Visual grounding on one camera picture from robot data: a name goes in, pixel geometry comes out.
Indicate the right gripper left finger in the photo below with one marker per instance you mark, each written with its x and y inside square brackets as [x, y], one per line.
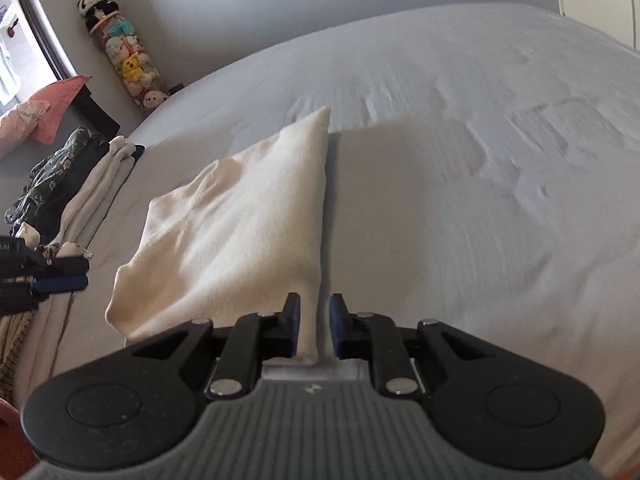
[241, 349]

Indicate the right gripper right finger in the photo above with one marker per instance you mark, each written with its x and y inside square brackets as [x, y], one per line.
[376, 339]

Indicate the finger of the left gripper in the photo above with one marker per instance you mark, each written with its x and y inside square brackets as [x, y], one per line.
[58, 285]
[65, 266]

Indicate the cream sweater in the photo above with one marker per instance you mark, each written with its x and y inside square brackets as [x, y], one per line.
[237, 239]

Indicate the folded beige garment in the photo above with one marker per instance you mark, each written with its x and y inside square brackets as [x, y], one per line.
[104, 181]

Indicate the black folded garment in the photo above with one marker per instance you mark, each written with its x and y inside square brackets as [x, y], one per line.
[48, 218]

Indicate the brown striped garment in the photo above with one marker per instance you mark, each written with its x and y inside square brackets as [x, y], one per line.
[12, 344]

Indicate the white folded garment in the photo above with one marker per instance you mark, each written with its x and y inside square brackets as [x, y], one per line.
[39, 350]

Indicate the floral black jeans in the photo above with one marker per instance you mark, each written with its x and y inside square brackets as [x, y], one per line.
[46, 176]

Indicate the pink pillow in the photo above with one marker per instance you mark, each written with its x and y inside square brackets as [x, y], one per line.
[19, 123]

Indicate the grey bed sheet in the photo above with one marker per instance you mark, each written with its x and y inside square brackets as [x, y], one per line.
[483, 169]

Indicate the plush toy tube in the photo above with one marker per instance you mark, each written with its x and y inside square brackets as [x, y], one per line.
[118, 39]

